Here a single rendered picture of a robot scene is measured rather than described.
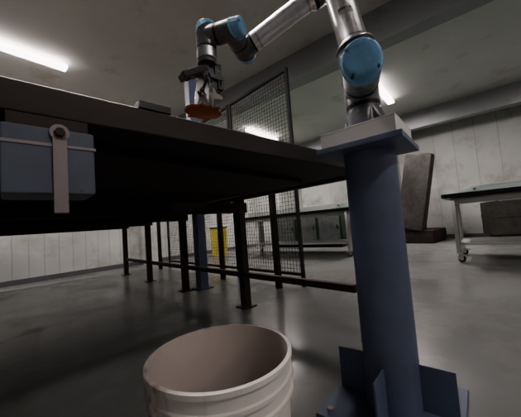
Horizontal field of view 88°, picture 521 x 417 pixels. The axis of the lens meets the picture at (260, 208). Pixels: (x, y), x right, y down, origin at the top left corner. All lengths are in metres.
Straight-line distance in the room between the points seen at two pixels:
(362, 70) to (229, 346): 0.85
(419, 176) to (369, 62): 5.66
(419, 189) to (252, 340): 5.94
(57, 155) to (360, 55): 0.79
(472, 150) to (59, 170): 7.80
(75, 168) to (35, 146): 0.07
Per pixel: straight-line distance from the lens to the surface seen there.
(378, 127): 0.91
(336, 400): 1.16
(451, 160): 7.93
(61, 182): 0.60
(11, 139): 0.62
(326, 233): 6.50
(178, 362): 0.77
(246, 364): 0.80
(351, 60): 0.93
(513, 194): 4.06
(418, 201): 6.49
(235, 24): 1.16
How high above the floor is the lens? 0.63
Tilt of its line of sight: 4 degrees up
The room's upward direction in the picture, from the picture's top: 4 degrees counter-clockwise
